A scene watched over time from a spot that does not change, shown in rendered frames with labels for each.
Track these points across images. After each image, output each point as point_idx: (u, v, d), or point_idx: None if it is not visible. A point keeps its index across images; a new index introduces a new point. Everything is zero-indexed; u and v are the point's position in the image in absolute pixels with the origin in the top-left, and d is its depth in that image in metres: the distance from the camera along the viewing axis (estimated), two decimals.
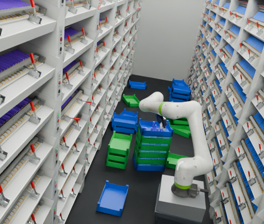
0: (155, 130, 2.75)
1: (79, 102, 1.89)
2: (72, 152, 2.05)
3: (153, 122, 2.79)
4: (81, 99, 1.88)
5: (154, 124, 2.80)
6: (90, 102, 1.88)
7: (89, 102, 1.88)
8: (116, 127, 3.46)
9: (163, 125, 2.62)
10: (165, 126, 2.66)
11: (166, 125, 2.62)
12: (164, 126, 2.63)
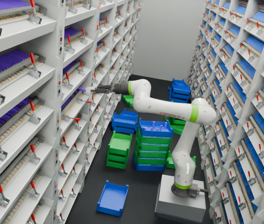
0: (80, 87, 1.91)
1: (79, 102, 1.89)
2: (72, 152, 2.05)
3: (153, 122, 2.79)
4: (81, 99, 1.88)
5: (154, 124, 2.80)
6: (90, 102, 1.88)
7: (89, 102, 1.88)
8: (116, 127, 3.46)
9: None
10: (92, 86, 1.91)
11: (99, 85, 1.93)
12: (96, 88, 1.93)
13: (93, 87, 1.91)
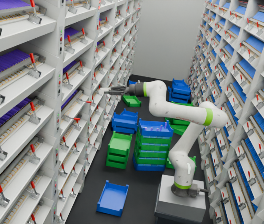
0: None
1: (79, 102, 1.89)
2: (72, 152, 2.05)
3: (72, 96, 1.91)
4: (81, 99, 1.88)
5: None
6: (90, 102, 1.88)
7: (89, 102, 1.88)
8: (116, 127, 3.46)
9: None
10: (106, 87, 1.87)
11: (112, 86, 1.89)
12: (110, 89, 1.88)
13: (107, 88, 1.86)
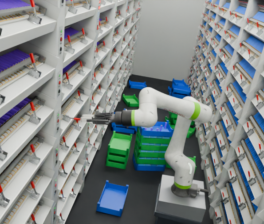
0: None
1: (79, 102, 1.89)
2: (72, 152, 2.05)
3: None
4: (78, 100, 1.89)
5: None
6: (78, 92, 1.86)
7: (78, 92, 1.86)
8: (116, 127, 3.46)
9: (93, 118, 1.60)
10: (88, 122, 1.62)
11: (93, 124, 1.59)
12: (91, 120, 1.60)
13: None
